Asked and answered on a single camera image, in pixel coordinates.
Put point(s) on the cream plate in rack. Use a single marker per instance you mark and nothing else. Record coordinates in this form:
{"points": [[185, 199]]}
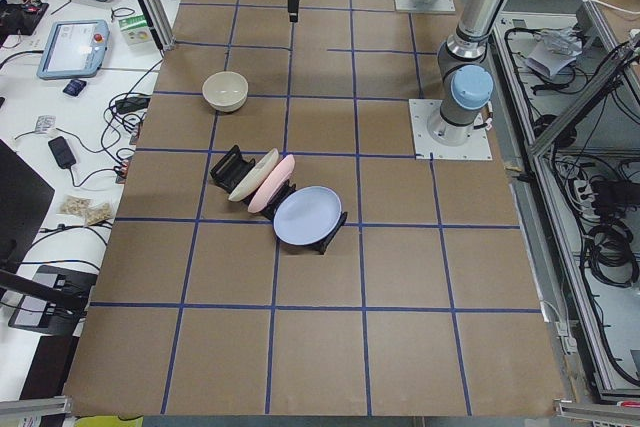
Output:
{"points": [[255, 177]]}

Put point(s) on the blue plate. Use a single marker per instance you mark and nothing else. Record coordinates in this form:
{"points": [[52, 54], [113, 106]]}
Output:
{"points": [[307, 215]]}

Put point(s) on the bag of snacks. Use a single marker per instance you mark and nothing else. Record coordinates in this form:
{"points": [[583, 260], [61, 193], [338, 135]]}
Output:
{"points": [[83, 208]]}

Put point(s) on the cream bowl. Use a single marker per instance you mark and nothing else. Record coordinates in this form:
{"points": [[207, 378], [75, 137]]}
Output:
{"points": [[225, 91]]}

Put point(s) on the pink plate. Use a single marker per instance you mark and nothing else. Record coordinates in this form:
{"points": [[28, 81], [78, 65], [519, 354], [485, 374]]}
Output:
{"points": [[274, 181]]}

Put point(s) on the near teach pendant tablet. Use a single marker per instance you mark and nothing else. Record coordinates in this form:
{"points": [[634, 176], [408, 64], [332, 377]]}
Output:
{"points": [[74, 49]]}

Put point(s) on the black dish rack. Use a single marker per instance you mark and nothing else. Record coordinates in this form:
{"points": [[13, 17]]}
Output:
{"points": [[233, 167]]}

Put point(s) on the green white carton box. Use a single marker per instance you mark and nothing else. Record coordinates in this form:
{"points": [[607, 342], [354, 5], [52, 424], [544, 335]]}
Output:
{"points": [[135, 30]]}

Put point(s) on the black power adapter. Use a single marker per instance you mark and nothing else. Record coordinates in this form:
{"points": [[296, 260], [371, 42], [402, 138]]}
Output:
{"points": [[62, 152]]}

